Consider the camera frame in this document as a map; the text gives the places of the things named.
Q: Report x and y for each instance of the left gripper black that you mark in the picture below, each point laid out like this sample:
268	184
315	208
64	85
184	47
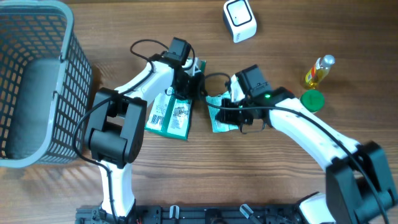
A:
196	93

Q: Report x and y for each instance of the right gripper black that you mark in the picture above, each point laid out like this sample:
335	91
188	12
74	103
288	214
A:
226	116

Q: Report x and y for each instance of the green 3M gloves package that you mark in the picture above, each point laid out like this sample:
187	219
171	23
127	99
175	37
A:
170	117

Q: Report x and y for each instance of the green lid white jar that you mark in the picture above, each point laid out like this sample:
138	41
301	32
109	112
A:
313	100

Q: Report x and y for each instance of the yellow liquid bottle silver cap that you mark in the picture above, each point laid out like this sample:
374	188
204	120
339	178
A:
318	72

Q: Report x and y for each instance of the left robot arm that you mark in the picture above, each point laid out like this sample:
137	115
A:
116	122

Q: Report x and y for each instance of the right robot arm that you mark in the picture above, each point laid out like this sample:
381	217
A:
359	182

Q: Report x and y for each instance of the white barcode scanner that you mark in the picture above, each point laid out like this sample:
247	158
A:
239	19

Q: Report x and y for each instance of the grey plastic mesh basket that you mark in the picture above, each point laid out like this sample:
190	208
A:
46	81

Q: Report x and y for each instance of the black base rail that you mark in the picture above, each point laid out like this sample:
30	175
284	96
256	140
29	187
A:
275	213

